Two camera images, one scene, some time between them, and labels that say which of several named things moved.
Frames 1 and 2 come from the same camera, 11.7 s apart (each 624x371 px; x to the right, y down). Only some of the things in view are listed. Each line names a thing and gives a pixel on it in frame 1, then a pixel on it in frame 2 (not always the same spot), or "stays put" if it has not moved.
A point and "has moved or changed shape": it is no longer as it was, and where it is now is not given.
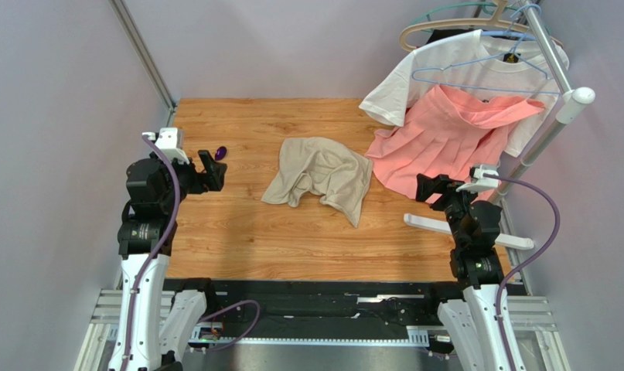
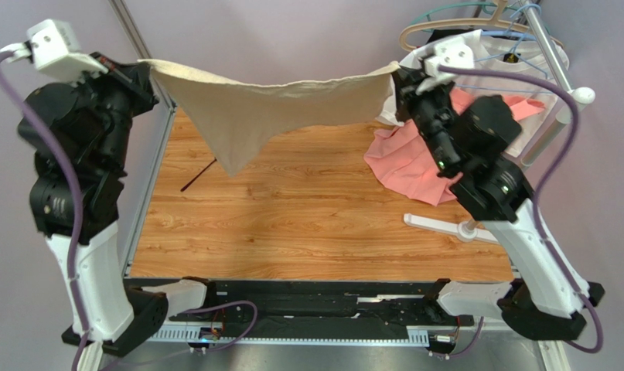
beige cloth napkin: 338,175 to 236,116
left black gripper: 204,182 to 131,78
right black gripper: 434,188 to 409,85
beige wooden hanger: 495,18 stays put
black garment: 441,34 stays put
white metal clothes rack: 571,105 stays put
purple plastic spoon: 220,153 has moved or changed shape
